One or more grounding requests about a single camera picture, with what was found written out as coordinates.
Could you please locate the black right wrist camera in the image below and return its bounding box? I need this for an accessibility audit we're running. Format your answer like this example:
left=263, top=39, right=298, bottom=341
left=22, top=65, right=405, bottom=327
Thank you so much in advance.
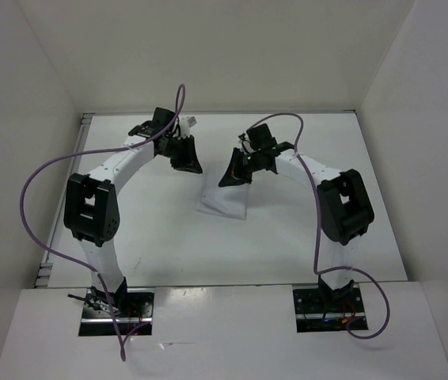
left=246, top=123, right=277, bottom=150

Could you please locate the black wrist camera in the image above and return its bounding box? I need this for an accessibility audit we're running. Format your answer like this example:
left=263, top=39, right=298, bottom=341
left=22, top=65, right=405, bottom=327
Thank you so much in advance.
left=246, top=123, right=277, bottom=150
left=151, top=107, right=176, bottom=135

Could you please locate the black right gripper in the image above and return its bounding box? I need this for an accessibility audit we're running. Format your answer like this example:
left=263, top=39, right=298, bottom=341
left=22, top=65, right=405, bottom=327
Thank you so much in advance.
left=218, top=147, right=262, bottom=188

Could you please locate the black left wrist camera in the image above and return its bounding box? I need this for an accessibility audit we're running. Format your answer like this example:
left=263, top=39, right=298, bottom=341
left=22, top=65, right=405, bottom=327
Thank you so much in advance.
left=151, top=107, right=176, bottom=135

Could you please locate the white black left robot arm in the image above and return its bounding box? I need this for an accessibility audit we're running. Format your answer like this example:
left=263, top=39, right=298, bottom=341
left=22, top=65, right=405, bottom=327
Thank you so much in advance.
left=63, top=116, right=203, bottom=317

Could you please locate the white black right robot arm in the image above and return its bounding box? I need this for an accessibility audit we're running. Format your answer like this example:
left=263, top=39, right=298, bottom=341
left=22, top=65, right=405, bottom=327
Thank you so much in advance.
left=218, top=142, right=374, bottom=311

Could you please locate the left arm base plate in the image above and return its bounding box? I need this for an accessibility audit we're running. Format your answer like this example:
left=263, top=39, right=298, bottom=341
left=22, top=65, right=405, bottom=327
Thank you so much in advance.
left=71, top=288, right=155, bottom=337

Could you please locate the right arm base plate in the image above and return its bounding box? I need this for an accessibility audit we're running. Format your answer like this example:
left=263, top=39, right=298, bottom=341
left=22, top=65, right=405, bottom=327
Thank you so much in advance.
left=292, top=285, right=368, bottom=333

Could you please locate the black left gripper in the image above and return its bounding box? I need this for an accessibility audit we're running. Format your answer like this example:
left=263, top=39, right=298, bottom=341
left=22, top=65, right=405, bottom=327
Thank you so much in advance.
left=158, top=134, right=203, bottom=174

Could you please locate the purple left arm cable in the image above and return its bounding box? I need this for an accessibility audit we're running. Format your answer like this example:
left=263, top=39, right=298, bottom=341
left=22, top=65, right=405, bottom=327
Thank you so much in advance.
left=19, top=83, right=188, bottom=363

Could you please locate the white fabric skirt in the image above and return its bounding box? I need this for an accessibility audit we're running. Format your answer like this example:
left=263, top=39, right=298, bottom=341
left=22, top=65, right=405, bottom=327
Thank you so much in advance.
left=195, top=171, right=249, bottom=221

